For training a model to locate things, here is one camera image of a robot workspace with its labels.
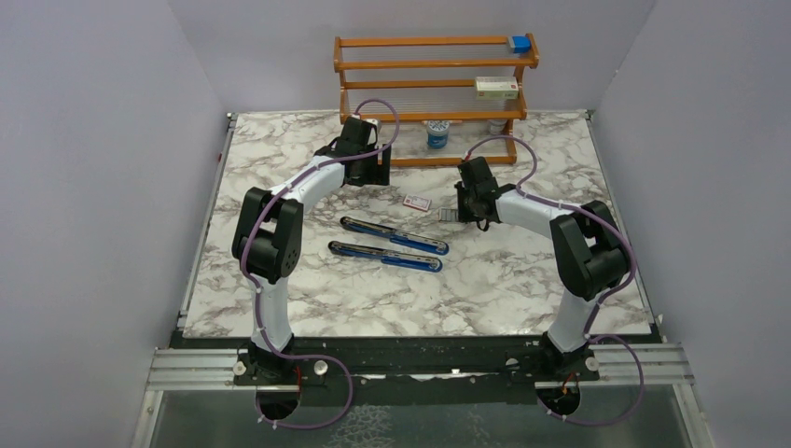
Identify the blue white cup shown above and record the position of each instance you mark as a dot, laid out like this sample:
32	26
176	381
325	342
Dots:
437	133

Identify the grey staples tray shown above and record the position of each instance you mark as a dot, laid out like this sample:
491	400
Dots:
450	215

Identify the blue stapler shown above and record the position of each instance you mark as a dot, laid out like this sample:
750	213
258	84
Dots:
405	250

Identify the white small jar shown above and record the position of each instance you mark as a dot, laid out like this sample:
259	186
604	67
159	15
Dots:
496	126

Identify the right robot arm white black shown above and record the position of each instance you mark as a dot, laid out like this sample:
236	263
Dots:
593	258

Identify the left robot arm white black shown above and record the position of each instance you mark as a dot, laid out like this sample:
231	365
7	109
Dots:
268	235

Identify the white green carton box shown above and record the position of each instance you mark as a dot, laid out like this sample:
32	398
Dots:
497	88

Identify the blue box on top shelf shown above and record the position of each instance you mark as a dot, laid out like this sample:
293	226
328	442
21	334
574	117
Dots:
519	44

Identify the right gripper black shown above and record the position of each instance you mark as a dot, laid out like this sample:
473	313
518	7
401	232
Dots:
464	216

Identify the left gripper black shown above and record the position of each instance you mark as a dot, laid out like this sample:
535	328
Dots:
379	173

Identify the orange wooden shelf rack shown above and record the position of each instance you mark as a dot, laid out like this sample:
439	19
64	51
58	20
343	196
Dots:
420	78

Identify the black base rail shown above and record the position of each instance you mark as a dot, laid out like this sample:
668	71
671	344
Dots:
415	371

